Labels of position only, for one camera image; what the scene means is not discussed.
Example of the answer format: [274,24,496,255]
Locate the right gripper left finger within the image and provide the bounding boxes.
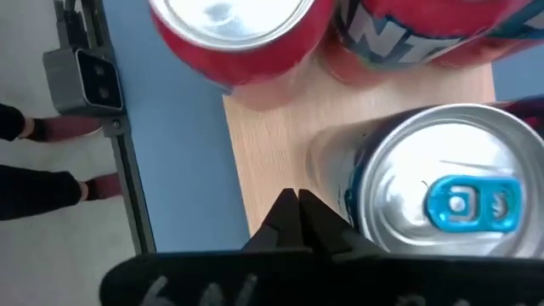
[99,188,315,306]

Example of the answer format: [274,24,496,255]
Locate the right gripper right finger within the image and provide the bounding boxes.
[298,189,544,306]

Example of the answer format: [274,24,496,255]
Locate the wooden shelf with black frame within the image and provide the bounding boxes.
[222,50,498,237]

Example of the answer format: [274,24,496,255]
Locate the black table border frame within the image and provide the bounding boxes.
[53,0,157,256]

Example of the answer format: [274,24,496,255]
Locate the light blue slim can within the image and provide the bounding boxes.
[304,103,544,260]

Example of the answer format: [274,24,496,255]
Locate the person's legs and shoes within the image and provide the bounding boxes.
[0,101,124,222]

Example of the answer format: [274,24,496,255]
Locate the blue table mat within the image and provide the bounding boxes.
[100,0,544,254]

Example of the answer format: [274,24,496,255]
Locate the grey table-level camera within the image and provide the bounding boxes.
[42,45,125,118]

